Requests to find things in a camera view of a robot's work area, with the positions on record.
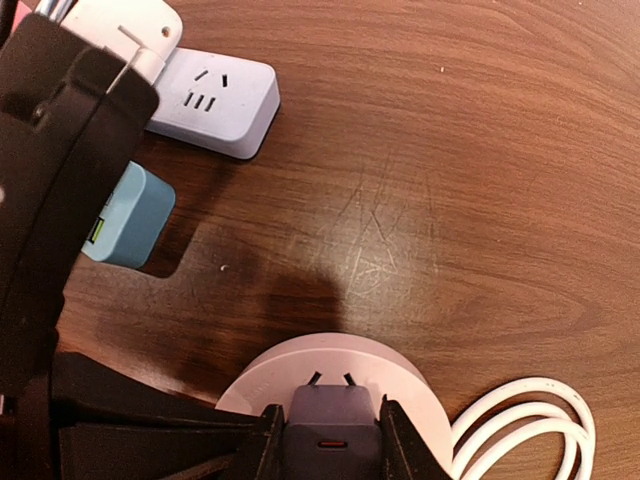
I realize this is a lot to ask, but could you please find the teal power strip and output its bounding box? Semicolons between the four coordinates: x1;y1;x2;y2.
82;162;176;270

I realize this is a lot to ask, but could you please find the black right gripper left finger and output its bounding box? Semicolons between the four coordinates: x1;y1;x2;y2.
49;353;259;479

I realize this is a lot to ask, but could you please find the dark grey charger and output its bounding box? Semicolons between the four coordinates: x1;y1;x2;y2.
283;372;382;480

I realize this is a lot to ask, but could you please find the white plug adapter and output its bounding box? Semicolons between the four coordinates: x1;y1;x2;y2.
61;0;183;84

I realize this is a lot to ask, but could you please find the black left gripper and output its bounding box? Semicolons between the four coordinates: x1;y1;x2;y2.
1;14;159;397

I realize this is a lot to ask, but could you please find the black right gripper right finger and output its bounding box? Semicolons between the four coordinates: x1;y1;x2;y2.
379;395;450;480

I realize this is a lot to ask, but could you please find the white cable of round socket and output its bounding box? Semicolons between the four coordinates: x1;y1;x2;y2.
449;377;597;480

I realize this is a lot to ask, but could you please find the grey-blue power strip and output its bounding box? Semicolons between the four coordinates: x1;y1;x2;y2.
146;48;280;160

